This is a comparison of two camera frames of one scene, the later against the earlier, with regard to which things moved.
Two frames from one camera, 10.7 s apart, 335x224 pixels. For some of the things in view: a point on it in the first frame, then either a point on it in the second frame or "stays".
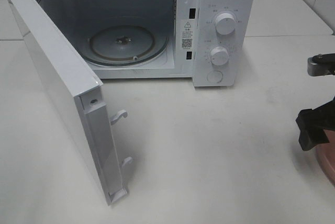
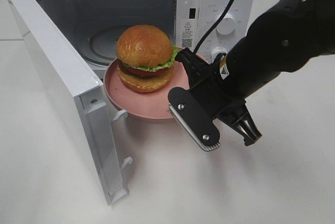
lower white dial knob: [219, 55] stays
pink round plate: [325, 153] -> [153, 104]
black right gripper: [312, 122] -> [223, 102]
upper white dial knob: [225, 23] stays
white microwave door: [77, 90] stays
